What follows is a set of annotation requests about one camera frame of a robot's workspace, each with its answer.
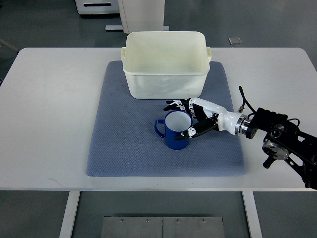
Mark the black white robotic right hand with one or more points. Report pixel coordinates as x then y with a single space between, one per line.
209 116

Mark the blue mug white inside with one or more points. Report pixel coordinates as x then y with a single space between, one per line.
174 123

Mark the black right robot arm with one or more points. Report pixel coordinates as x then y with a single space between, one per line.
283 141

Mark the white plastic box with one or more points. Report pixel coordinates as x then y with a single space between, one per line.
166 65

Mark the small grey floor plate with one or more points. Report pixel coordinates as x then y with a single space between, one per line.
235 41

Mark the blue textured mat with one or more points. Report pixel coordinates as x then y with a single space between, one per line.
124 142

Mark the right white table leg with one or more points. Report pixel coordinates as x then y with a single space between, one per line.
251 215

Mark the white table leg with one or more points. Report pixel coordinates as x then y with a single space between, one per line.
251 215
69 215

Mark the white pillar stand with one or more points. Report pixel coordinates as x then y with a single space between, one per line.
140 15

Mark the white cabinet with slot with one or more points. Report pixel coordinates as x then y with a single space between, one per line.
85 7

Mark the left white table leg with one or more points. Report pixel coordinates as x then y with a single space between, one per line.
69 215

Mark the grey bar at left edge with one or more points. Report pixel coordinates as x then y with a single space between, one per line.
8 45

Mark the grey metal base plate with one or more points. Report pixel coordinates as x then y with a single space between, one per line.
163 227

